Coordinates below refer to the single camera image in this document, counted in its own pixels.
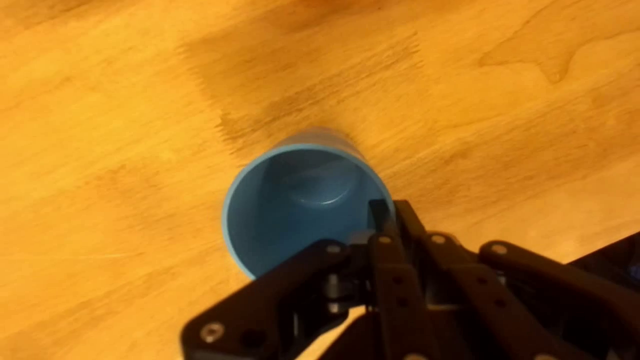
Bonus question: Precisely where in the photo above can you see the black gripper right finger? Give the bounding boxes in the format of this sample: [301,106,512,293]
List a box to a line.
[392,197,640,360]

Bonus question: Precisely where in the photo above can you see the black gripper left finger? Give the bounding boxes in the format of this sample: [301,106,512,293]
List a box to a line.
[180,197,428,360]

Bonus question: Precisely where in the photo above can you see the blue plastic cup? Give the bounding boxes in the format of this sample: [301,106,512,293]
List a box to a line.
[222,127,395,280]

